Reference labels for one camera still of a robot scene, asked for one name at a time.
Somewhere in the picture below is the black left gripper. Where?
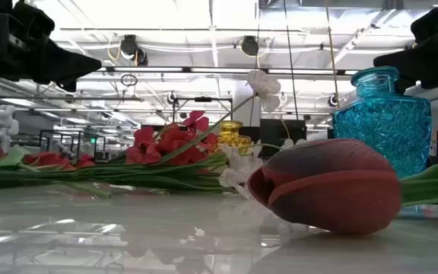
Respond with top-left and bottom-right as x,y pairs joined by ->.
0,0 -> 103,93

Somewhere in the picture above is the pink flower bunch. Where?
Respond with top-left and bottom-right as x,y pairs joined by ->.
125,126 -> 159,165
157,110 -> 221,167
21,151 -> 97,171

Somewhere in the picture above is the blue glass vase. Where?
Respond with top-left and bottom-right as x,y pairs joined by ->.
332,66 -> 432,180

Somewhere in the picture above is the yellow glass vase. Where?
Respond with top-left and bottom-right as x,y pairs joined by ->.
218,120 -> 253,155

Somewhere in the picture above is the long light strip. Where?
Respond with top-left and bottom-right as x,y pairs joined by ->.
100,66 -> 359,76

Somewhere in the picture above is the black monitor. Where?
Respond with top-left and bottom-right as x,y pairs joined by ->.
259,118 -> 308,159

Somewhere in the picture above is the black workstation frame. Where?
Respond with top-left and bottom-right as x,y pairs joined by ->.
38,129 -> 106,161

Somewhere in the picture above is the long yellow cable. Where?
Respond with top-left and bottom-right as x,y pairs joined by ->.
324,0 -> 341,110

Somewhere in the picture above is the long black cable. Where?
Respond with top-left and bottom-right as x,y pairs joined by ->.
281,0 -> 300,123

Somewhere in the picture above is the black overhead frame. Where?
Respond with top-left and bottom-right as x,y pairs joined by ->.
171,97 -> 234,123

